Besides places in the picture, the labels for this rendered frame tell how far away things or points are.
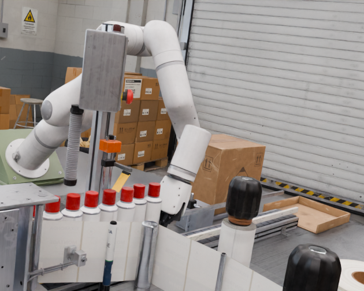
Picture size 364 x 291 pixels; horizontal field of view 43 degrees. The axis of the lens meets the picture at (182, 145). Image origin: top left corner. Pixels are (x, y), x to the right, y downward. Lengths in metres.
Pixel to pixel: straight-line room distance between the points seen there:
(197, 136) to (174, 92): 0.15
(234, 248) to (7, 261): 0.52
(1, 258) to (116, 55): 0.52
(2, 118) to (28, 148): 2.96
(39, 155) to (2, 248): 1.06
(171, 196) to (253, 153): 0.68
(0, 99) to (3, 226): 4.02
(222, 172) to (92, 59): 0.85
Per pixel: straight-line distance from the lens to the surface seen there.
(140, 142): 5.45
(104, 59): 1.14
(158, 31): 1.44
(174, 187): 1.35
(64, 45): 8.03
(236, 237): 1.14
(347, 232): 2.06
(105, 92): 1.14
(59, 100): 1.72
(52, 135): 1.86
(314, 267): 0.75
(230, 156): 1.83
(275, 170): 5.78
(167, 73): 1.39
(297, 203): 2.31
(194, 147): 1.34
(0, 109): 4.89
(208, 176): 1.83
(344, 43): 5.49
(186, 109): 1.39
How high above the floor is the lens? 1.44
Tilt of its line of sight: 11 degrees down
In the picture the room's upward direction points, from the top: 8 degrees clockwise
